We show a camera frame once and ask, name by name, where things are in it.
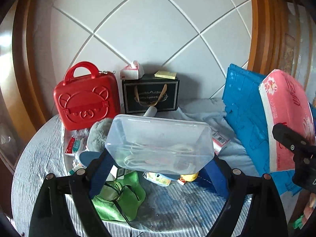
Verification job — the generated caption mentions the pink floral tissue pack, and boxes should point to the pink floral tissue pack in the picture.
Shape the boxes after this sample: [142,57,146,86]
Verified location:
[259,69,315,172]

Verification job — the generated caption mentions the grey plush toy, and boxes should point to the grey plush toy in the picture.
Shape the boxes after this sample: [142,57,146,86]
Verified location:
[87,118,113,152]

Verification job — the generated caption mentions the clear plastic container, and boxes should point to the clear plastic container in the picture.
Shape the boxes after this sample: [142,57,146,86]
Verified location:
[105,114,214,175]

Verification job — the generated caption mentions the person right hand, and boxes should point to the person right hand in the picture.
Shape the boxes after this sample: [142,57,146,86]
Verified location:
[302,193,315,225]

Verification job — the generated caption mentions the green item on floor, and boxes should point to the green item on floor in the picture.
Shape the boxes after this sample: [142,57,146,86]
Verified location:
[289,215,304,230]

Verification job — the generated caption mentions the green cloth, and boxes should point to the green cloth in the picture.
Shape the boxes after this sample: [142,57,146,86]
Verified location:
[92,172,146,223]

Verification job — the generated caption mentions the blue plastic storage crate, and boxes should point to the blue plastic storage crate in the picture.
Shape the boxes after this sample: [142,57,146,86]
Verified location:
[223,64,315,194]

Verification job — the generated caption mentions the white pink tissue pack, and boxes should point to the white pink tissue pack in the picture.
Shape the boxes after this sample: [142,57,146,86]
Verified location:
[211,128,230,155]

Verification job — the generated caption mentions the red bear suitcase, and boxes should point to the red bear suitcase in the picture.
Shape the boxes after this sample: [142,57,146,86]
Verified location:
[54,62,120,131]

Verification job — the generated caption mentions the lint roller refill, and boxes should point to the lint roller refill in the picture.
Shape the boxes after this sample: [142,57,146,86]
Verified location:
[143,106,157,117]

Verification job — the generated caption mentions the black gift box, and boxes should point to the black gift box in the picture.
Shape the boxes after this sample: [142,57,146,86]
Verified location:
[122,74,179,114]

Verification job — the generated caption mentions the yellow sticky note pad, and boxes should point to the yellow sticky note pad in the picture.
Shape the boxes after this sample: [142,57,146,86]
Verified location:
[154,71,177,80]

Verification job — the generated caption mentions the white tissue pack on box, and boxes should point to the white tissue pack on box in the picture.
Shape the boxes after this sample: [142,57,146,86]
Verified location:
[120,60,145,80]

